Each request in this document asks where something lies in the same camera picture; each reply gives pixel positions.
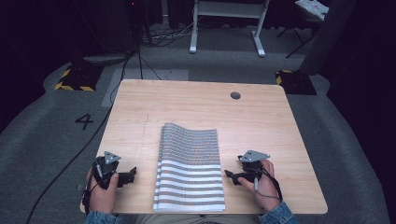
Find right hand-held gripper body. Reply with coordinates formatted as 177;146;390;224
237;149;271;184

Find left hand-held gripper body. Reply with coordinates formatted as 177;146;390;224
92;150;122;190

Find stack of striped placemats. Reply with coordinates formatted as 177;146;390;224
152;121;226;213

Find person's right hand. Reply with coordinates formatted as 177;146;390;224
238;159;283;213

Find person's left hand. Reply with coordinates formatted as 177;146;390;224
86;173;120;215

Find black yellow striped stand base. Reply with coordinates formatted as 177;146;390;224
275;69;318;96
54;63;105;93

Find black folding stand legs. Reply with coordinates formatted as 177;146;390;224
276;18;322;60

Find grey curtain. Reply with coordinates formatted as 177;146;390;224
298;0;358;76

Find dark equipment stand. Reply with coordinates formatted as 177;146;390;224
123;0;154;49

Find white bag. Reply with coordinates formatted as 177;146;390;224
294;0;330;21

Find right hand-held gripper cable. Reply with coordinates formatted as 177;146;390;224
253;167;284;210

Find hand-held gripper cable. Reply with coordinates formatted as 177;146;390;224
81;162;105;217
253;167;284;210

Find long black floor cable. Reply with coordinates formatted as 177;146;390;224
26;46;141;224

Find left hand-held gripper cable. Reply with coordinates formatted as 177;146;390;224
81;162;105;217

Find bundle of floor cables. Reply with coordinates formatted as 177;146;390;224
139;17;202;49

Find white desk frame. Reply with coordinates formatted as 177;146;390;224
189;0;271;59

